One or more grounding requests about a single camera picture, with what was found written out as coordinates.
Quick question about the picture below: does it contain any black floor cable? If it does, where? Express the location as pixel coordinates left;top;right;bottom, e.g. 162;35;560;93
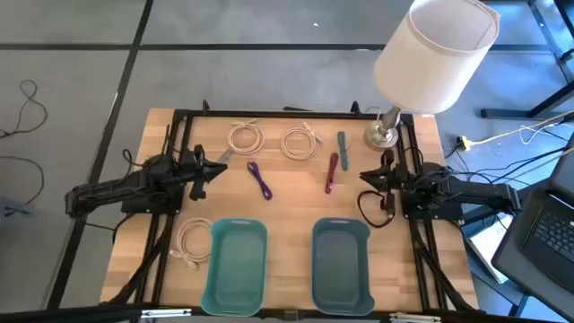
0;79;48;139
0;155;46;207

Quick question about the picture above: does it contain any grey-blue floor object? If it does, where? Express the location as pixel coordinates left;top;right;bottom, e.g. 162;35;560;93
0;196;36;219

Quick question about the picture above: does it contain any black aluminium table frame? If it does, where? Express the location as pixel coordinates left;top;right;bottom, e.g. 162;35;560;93
100;99;483;323

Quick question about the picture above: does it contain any black desk leg frame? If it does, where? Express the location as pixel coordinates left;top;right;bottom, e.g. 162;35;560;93
480;0;574;120

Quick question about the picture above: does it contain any teal cable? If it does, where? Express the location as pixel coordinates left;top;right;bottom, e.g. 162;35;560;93
336;130;351;172

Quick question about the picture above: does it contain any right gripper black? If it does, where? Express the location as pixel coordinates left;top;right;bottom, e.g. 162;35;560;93
359;148;400;217

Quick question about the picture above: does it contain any green plastic bin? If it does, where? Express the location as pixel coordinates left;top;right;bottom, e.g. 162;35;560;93
200;217;269;318

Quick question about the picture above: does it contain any blue plastic bin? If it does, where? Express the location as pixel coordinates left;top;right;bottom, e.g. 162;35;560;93
311;217;376;317

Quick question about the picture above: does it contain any table lamp white shade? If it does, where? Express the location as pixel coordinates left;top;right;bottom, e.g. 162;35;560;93
363;0;501;152

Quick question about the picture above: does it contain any beige cable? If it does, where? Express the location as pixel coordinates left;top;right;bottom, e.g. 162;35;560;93
280;121;323;162
226;118;266;157
169;217;214;272

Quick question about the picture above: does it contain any maroon cable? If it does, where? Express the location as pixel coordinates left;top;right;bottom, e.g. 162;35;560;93
324;152;340;195

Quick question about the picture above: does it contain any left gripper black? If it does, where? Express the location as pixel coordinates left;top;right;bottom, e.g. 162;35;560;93
181;144;229;202

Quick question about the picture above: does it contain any black laptop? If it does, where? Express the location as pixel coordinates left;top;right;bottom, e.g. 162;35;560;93
491;134;574;322

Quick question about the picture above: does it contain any white flat box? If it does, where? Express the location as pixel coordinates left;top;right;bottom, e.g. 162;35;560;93
465;213;515;284

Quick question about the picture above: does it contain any purple cable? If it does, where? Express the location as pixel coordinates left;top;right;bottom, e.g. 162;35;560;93
246;161;274;201

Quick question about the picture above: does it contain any silver metal bracket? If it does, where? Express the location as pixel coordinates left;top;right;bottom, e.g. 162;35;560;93
141;308;193;320
388;312;443;323

